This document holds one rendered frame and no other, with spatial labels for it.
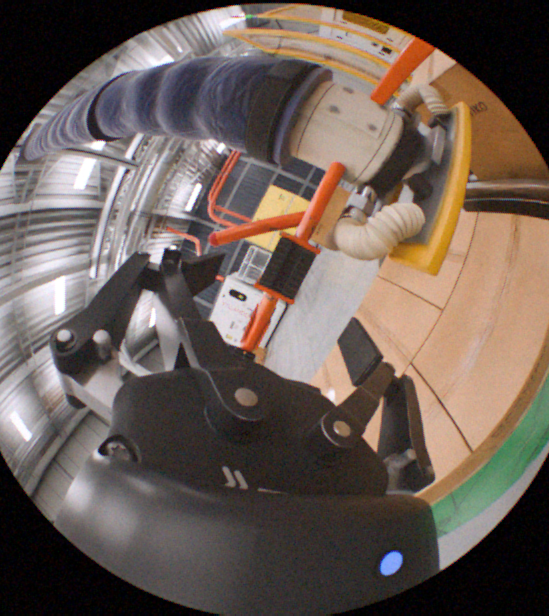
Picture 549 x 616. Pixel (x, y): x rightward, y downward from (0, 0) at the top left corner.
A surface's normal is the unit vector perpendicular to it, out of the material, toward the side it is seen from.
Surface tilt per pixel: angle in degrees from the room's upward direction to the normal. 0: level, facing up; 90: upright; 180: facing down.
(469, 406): 0
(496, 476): 0
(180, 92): 111
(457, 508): 0
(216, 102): 87
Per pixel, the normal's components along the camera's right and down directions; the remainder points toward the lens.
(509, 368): -0.90, -0.43
